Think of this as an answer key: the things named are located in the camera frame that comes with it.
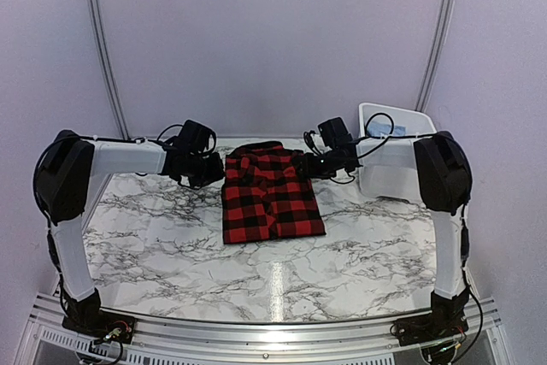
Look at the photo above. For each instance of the light blue shirt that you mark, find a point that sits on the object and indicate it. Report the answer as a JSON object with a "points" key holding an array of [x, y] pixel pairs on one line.
{"points": [[379, 130]]}

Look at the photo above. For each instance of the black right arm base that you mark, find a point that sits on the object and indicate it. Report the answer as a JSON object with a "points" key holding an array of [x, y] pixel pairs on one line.
{"points": [[446, 319]]}

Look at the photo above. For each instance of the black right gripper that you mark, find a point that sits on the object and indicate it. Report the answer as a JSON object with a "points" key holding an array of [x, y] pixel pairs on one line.
{"points": [[310, 170]]}

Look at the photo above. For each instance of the red black plaid shirt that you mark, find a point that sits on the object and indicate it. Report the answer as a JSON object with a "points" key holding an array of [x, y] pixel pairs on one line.
{"points": [[264, 197]]}

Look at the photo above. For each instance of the aluminium corner post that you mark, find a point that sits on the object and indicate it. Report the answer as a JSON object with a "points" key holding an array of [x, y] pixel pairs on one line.
{"points": [[440, 34], [106, 68]]}

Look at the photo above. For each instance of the aluminium front frame rail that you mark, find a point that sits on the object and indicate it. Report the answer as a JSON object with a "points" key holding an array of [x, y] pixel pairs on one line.
{"points": [[163, 340]]}

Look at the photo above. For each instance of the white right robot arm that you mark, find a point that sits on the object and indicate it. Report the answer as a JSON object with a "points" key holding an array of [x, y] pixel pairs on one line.
{"points": [[443, 175]]}

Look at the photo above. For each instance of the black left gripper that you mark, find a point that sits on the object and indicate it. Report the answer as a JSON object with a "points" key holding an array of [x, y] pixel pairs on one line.
{"points": [[218, 173]]}

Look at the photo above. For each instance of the white plastic laundry bin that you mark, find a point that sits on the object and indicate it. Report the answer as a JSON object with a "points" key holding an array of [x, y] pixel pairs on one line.
{"points": [[388, 167]]}

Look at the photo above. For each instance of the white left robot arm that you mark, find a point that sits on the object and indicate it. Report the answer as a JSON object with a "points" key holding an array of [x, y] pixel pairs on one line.
{"points": [[67, 173]]}

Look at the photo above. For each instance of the right aluminium corner post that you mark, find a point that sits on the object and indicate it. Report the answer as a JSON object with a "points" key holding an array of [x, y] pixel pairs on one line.
{"points": [[440, 34]]}

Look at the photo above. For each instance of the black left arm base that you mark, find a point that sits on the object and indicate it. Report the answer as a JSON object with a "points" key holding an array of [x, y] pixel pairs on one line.
{"points": [[88, 317]]}

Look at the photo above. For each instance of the left aluminium corner post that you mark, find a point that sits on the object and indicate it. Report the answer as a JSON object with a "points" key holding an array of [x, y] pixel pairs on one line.
{"points": [[106, 68]]}

